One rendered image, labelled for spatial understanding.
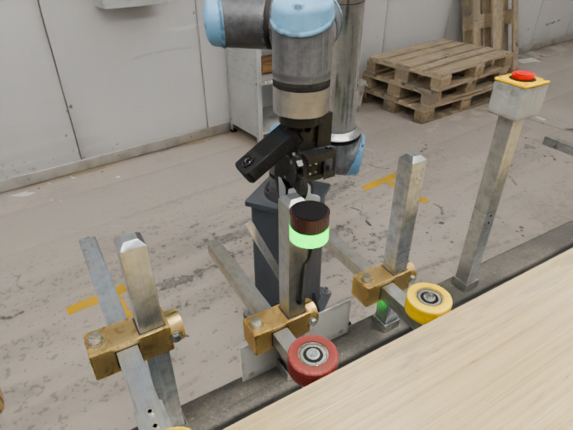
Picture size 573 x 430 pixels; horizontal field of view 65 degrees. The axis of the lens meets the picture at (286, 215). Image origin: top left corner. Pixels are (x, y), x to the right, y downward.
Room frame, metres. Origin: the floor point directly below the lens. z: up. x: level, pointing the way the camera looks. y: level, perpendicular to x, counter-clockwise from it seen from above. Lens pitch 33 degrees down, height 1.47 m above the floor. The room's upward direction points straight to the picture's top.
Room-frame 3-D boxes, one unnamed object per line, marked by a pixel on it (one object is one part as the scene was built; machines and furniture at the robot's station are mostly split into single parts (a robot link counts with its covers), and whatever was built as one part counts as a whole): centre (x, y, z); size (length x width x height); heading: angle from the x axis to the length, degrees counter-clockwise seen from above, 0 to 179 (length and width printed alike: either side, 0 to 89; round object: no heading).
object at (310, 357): (0.47, -0.04, 0.85); 0.08 x 0.08 x 0.11
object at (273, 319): (0.58, 0.01, 0.85); 0.14 x 0.06 x 0.05; 120
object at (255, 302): (0.63, 0.06, 0.84); 0.43 x 0.03 x 0.04; 30
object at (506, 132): (0.86, -0.45, 0.93); 0.05 x 0.05 x 0.45; 30
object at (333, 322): (0.63, -0.02, 0.75); 0.26 x 0.01 x 0.10; 120
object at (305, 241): (0.56, -0.03, 1.08); 0.06 x 0.06 x 0.02
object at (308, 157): (0.70, -0.03, 1.15); 0.09 x 0.08 x 0.12; 120
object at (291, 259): (0.60, -0.01, 0.87); 0.04 x 0.04 x 0.48; 30
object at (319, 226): (0.56, -0.03, 1.10); 0.06 x 0.06 x 0.02
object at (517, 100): (0.86, -0.45, 1.18); 0.07 x 0.07 x 0.08; 30
